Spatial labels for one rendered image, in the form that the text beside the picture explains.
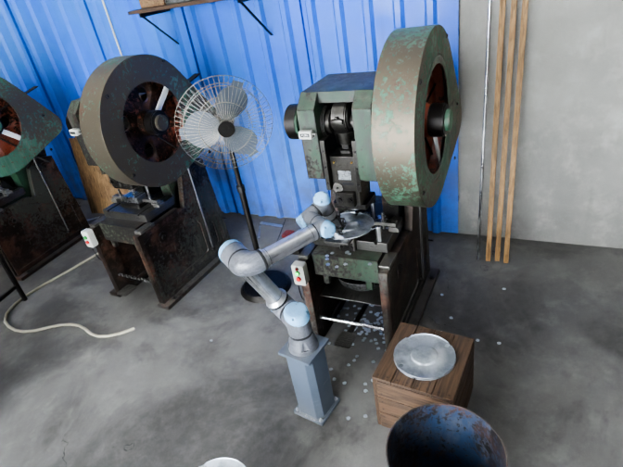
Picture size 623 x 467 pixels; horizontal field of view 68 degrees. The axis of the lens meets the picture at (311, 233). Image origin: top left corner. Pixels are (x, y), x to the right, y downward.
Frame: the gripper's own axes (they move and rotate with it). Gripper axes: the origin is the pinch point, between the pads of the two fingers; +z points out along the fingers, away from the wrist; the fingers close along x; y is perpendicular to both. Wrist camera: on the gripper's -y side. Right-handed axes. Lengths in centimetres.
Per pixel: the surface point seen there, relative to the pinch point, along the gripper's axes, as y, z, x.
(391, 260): 27.2, 16.3, -1.5
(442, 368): 60, 24, -51
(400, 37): 36, -78, 53
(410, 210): 27, 29, 40
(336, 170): -3.2, -18.9, 30.1
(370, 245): 13.9, 15.2, 6.3
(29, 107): -304, -19, 92
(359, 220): 5.5, 10.4, 19.0
